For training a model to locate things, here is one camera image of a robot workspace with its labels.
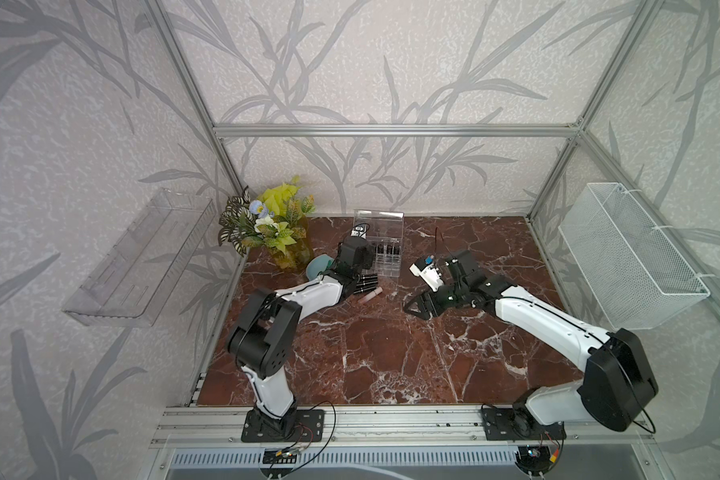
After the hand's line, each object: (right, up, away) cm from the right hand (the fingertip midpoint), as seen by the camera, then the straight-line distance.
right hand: (411, 302), depth 81 cm
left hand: (-15, +17, +12) cm, 25 cm away
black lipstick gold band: (-12, 0, +18) cm, 22 cm away
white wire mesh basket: (+46, +8, -18) cm, 50 cm away
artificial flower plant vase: (-41, +23, +10) cm, 48 cm away
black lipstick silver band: (-3, +13, +23) cm, 27 cm away
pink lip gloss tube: (-12, -1, +16) cm, 20 cm away
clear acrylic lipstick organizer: (-7, +20, +36) cm, 42 cm away
